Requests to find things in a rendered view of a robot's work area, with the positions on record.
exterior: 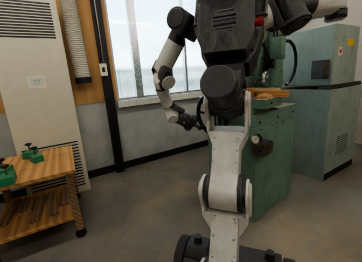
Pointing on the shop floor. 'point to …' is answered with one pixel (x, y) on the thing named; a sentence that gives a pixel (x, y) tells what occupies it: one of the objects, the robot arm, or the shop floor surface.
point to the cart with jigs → (55, 209)
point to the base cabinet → (267, 165)
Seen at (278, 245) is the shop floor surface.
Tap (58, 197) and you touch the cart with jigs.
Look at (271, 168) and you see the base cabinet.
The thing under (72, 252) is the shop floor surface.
